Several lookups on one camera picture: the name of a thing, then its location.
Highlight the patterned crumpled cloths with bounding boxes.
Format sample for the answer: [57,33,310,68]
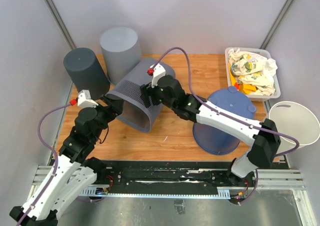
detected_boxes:
[227,48,278,97]

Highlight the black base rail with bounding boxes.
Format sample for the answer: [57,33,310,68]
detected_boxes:
[94,160,256,196]

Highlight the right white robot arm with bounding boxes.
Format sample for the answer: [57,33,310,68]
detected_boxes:
[140,75,281,186]

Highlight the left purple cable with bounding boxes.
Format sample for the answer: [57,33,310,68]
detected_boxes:
[14,103,81,226]

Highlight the white plastic basket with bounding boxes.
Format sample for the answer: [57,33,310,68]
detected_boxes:
[224,47,282,102]

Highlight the grey mesh square bin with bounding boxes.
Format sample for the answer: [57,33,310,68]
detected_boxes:
[106,57,164,133]

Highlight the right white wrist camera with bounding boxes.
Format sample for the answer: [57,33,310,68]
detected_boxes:
[147,63,166,88]

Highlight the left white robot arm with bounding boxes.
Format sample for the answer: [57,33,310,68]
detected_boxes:
[9,93,124,226]

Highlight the light grey round bin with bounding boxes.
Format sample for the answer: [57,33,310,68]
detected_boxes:
[99,26,142,85]

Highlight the white round bin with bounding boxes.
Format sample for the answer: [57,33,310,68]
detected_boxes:
[266,101,320,148]

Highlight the blue plastic bucket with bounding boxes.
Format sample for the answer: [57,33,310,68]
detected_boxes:
[192,86,257,155]

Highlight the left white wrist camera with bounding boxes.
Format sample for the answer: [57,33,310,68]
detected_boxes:
[69,89,99,109]

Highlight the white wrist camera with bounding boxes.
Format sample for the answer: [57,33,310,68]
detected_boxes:
[69,89,99,109]
[147,63,166,88]

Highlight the dark grey cylindrical bin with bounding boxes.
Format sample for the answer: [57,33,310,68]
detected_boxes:
[63,47,110,100]

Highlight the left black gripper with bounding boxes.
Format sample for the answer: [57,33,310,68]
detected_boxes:
[90,94,125,142]

